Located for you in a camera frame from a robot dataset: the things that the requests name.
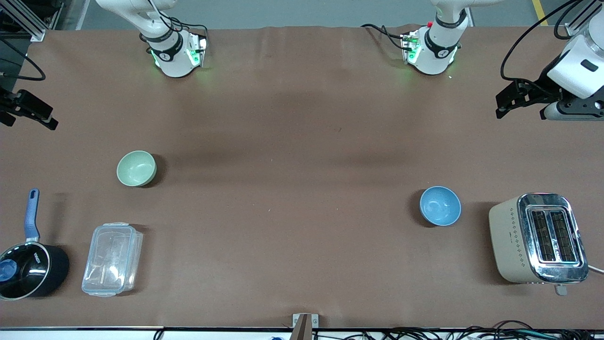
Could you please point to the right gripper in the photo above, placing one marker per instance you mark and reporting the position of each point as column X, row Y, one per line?
column 5, row 105

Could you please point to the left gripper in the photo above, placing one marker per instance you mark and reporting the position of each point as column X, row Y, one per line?
column 542, row 92

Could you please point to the green bowl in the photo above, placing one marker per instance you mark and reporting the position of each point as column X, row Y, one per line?
column 136, row 168

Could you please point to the blue bowl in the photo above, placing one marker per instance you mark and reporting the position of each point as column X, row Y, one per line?
column 440, row 206

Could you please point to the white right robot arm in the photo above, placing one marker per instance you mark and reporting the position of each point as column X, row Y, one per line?
column 170, row 56

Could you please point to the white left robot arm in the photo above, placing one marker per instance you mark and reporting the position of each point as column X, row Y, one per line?
column 439, row 47

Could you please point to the beige chrome toaster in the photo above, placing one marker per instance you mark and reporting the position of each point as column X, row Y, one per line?
column 538, row 238

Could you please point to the glass lid blue knob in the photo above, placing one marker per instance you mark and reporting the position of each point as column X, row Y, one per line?
column 21, row 269

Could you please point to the clear plastic food container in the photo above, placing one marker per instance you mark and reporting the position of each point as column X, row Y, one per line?
column 112, row 259

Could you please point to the brown table cover mat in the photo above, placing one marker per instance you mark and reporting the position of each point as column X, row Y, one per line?
column 302, row 236

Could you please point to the aluminium frame profile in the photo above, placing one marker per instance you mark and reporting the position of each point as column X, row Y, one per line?
column 28, row 21
column 583, row 19

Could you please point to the metal table edge bracket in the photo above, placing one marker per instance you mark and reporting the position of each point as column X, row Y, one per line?
column 305, row 326

